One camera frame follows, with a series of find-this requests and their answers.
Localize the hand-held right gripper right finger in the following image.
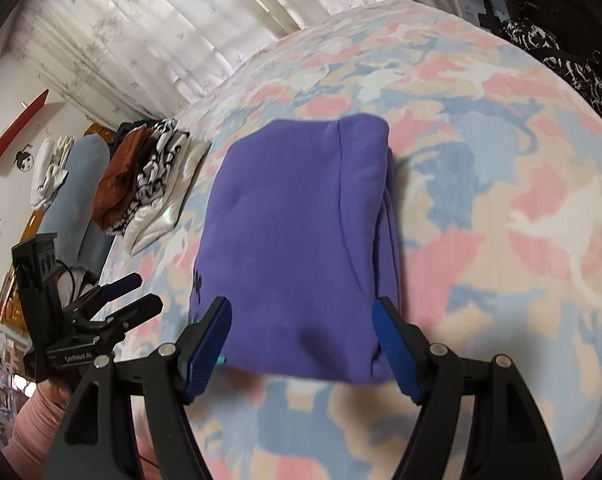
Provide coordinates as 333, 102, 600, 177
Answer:
372, 297, 564, 480

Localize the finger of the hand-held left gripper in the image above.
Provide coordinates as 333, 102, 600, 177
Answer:
73, 272, 142, 311
88, 294, 164, 338

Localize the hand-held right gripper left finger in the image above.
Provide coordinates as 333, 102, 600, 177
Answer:
41, 296, 233, 480

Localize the purple zip hoodie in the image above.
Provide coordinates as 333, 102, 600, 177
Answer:
188, 115, 402, 386

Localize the person's left forearm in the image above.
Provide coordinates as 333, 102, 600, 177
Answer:
3, 377, 82, 471

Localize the white shiny jacket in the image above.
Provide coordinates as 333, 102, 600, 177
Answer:
126, 132, 213, 256

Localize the blue rolled fleece blanket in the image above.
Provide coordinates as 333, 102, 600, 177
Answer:
43, 135, 116, 276

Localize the brown folded garment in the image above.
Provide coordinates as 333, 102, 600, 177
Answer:
93, 122, 154, 228

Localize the white folded cloth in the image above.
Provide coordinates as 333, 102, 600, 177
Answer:
31, 135, 76, 208

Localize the pastel patterned bed blanket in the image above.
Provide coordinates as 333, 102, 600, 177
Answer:
96, 0, 602, 480

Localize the white leaf-print curtain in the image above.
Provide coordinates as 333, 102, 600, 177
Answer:
16, 0, 462, 126

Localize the black cloth with white print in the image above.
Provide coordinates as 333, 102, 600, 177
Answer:
498, 17, 602, 128

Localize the white box with blue label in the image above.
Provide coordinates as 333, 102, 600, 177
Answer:
451, 0, 487, 23

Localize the wooden picture frame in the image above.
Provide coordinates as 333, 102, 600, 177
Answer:
0, 265, 26, 331

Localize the red wall shelf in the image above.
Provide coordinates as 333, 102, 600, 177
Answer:
0, 89, 50, 173

